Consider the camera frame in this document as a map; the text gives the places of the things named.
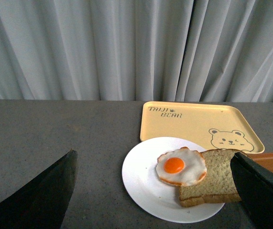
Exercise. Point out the white round plate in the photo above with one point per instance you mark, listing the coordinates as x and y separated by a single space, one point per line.
155 197

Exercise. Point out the bottom bread slice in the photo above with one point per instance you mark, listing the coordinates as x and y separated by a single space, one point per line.
218 186

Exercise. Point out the grey curtain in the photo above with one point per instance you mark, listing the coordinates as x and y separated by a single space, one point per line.
162 50

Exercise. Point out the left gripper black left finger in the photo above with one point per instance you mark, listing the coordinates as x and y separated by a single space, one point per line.
43 202

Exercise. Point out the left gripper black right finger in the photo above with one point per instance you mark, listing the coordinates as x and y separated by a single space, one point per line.
254 184

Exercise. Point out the fried egg toy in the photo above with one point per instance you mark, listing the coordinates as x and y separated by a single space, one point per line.
182 167

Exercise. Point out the yellow bear tray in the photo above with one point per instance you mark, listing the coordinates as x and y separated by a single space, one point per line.
207 125

